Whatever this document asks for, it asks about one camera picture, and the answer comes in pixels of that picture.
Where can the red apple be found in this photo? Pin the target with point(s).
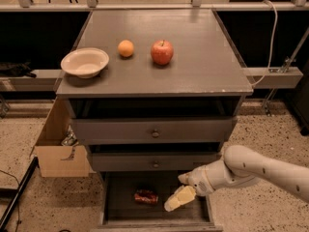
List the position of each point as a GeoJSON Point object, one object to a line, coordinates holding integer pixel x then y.
{"type": "Point", "coordinates": [162, 52]}

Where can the grey top drawer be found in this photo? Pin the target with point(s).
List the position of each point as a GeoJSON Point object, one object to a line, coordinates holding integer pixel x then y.
{"type": "Point", "coordinates": [151, 131]}

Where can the black bar on floor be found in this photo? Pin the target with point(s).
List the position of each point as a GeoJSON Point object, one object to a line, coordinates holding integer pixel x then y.
{"type": "Point", "coordinates": [12, 195]}

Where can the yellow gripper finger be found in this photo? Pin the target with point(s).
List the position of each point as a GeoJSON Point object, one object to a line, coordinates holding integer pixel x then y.
{"type": "Point", "coordinates": [181, 196]}
{"type": "Point", "coordinates": [184, 178]}

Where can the black cloth on shelf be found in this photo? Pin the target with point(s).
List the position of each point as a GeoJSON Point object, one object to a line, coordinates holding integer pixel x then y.
{"type": "Point", "coordinates": [16, 69]}

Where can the cardboard box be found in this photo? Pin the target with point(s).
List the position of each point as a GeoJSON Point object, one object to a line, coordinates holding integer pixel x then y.
{"type": "Point", "coordinates": [56, 159]}

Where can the orange fruit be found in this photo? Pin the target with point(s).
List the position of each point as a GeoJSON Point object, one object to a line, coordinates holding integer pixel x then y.
{"type": "Point", "coordinates": [125, 48]}

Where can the red coke can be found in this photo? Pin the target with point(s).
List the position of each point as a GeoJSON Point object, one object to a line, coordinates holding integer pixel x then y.
{"type": "Point", "coordinates": [145, 196]}

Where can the white bowl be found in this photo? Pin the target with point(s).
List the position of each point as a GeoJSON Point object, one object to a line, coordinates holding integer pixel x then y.
{"type": "Point", "coordinates": [85, 62]}

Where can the grey middle drawer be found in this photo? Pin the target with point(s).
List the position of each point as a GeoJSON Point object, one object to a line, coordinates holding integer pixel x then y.
{"type": "Point", "coordinates": [149, 161]}

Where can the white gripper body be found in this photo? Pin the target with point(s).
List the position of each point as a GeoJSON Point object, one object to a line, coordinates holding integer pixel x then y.
{"type": "Point", "coordinates": [200, 179]}

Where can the grey open bottom drawer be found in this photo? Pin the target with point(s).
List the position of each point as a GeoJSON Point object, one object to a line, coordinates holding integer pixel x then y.
{"type": "Point", "coordinates": [121, 213]}

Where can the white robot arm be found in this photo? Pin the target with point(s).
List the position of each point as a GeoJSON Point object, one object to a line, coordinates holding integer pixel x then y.
{"type": "Point", "coordinates": [239, 167]}

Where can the grey wooden drawer cabinet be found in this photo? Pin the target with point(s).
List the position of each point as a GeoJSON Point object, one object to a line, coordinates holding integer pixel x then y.
{"type": "Point", "coordinates": [203, 79]}

